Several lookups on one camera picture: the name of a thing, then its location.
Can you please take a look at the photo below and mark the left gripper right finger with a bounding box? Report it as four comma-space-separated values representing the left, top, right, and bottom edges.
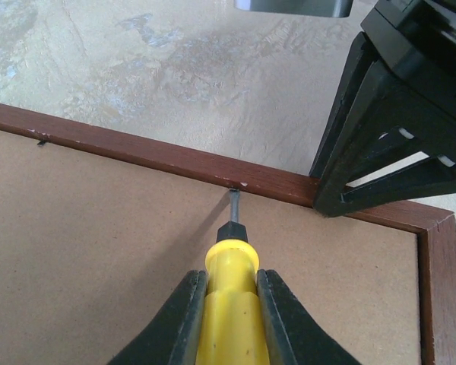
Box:
257, 269, 359, 365

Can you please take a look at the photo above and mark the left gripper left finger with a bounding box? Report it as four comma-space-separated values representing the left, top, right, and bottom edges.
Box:
110, 270, 207, 364

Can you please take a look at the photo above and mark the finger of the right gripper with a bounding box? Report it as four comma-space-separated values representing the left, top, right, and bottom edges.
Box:
313, 62, 456, 217

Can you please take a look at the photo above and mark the brown fibreboard backing panel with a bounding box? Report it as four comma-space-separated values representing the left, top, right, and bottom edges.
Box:
0, 131, 421, 364

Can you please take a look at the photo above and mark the brown wooden picture frame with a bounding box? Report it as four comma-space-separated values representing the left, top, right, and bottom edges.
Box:
0, 104, 456, 364

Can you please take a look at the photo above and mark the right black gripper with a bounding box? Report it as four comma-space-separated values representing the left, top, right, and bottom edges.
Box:
309, 1, 456, 179

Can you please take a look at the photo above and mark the yellow handled screwdriver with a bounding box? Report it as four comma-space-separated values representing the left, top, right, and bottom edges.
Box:
196, 189, 270, 365

